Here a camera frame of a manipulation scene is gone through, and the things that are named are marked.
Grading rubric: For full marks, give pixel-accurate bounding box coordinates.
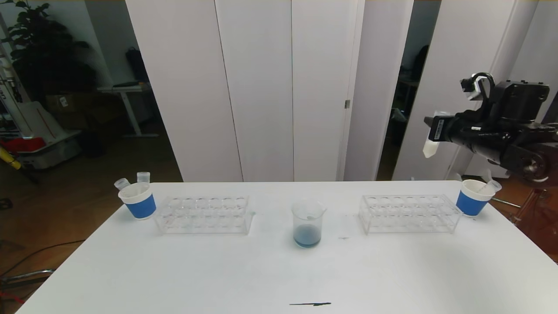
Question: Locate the white three-panel folding screen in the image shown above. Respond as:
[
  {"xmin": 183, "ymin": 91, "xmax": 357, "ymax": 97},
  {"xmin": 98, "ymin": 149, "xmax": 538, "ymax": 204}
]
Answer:
[{"xmin": 126, "ymin": 0, "xmax": 364, "ymax": 183}]

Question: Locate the yellow tool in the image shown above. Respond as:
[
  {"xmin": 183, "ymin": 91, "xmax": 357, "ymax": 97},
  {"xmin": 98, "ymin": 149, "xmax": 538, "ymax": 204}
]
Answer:
[{"xmin": 0, "ymin": 145, "xmax": 22, "ymax": 171}]

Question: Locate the test tube with yellow pigment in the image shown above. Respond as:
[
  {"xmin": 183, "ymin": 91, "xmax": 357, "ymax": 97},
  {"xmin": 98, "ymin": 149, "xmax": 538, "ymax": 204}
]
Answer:
[{"xmin": 422, "ymin": 111, "xmax": 452, "ymax": 159}]

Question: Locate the white standing desk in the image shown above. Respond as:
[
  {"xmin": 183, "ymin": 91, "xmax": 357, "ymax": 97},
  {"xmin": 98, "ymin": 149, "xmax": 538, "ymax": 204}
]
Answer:
[{"xmin": 97, "ymin": 84, "xmax": 160, "ymax": 139}]

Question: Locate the clear glass beaker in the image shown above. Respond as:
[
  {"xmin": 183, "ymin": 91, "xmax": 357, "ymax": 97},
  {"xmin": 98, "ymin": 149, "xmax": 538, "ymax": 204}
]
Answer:
[{"xmin": 291, "ymin": 199, "xmax": 327, "ymax": 249}]

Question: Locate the black floor cable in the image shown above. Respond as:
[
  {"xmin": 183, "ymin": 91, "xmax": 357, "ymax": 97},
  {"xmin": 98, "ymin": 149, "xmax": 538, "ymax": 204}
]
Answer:
[{"xmin": 0, "ymin": 240, "xmax": 85, "ymax": 277}]

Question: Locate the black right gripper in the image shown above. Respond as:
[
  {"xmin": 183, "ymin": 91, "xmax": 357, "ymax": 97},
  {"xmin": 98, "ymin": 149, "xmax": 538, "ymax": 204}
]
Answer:
[{"xmin": 423, "ymin": 115, "xmax": 480, "ymax": 153}]

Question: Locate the dark green potted plant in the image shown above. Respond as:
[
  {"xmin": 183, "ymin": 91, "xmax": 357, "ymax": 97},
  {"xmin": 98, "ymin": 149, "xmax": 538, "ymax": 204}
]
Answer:
[{"xmin": 0, "ymin": 0, "xmax": 99, "ymax": 103}]

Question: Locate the cardboard box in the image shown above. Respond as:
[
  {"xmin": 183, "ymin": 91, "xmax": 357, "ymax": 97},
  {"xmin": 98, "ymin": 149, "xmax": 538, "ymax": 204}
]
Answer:
[{"xmin": 46, "ymin": 92, "xmax": 88, "ymax": 114}]

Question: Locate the white partition foot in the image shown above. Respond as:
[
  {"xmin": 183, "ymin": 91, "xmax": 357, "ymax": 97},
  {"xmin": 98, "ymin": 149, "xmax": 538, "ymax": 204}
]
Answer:
[{"xmin": 453, "ymin": 169, "xmax": 493, "ymax": 184}]

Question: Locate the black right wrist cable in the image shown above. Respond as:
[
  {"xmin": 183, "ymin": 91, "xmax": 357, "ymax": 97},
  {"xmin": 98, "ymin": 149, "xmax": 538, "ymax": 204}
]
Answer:
[{"xmin": 471, "ymin": 72, "xmax": 497, "ymax": 115}]

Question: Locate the white leaning board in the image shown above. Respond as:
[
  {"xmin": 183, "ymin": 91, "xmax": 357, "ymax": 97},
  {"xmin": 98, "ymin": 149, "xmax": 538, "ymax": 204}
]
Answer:
[{"xmin": 17, "ymin": 100, "xmax": 59, "ymax": 141}]

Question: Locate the clear acrylic test tube rack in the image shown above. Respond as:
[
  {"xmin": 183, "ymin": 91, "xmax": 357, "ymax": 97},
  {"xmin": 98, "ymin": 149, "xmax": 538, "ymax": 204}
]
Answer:
[
  {"xmin": 358, "ymin": 193, "xmax": 462, "ymax": 235},
  {"xmin": 155, "ymin": 195, "xmax": 255, "ymax": 235}
]

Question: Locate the black backpack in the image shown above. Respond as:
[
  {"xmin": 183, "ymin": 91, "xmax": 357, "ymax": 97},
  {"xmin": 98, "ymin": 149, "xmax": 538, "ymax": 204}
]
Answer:
[{"xmin": 126, "ymin": 48, "xmax": 151, "ymax": 84}]

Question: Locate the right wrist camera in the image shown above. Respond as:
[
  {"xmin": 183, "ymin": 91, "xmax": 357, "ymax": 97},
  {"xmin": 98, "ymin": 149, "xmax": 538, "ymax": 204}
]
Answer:
[{"xmin": 460, "ymin": 75, "xmax": 490, "ymax": 102}]

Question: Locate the white partition panel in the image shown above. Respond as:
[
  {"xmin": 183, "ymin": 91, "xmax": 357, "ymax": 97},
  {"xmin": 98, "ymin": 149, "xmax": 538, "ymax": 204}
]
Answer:
[
  {"xmin": 391, "ymin": 0, "xmax": 517, "ymax": 181},
  {"xmin": 462, "ymin": 0, "xmax": 558, "ymax": 180},
  {"xmin": 344, "ymin": 0, "xmax": 414, "ymax": 182}
]

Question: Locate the grey metal bar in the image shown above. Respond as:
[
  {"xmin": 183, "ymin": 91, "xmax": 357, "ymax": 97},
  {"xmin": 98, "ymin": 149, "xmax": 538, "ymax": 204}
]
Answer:
[{"xmin": 0, "ymin": 270, "xmax": 56, "ymax": 288}]

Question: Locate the brown wooden stand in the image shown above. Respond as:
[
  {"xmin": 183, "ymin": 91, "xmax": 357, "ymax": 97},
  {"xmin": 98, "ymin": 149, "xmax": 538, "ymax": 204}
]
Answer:
[{"xmin": 512, "ymin": 181, "xmax": 558, "ymax": 262}]

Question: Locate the white equipment base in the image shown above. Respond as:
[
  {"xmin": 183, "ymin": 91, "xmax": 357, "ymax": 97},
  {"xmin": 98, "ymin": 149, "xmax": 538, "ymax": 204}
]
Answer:
[{"xmin": 17, "ymin": 129, "xmax": 83, "ymax": 170}]

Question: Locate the white paper cup blue sleeve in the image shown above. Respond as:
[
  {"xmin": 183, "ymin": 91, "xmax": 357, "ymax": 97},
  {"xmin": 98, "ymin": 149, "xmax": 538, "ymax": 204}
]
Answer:
[
  {"xmin": 456, "ymin": 179, "xmax": 496, "ymax": 217},
  {"xmin": 118, "ymin": 182, "xmax": 157, "ymax": 220}
]

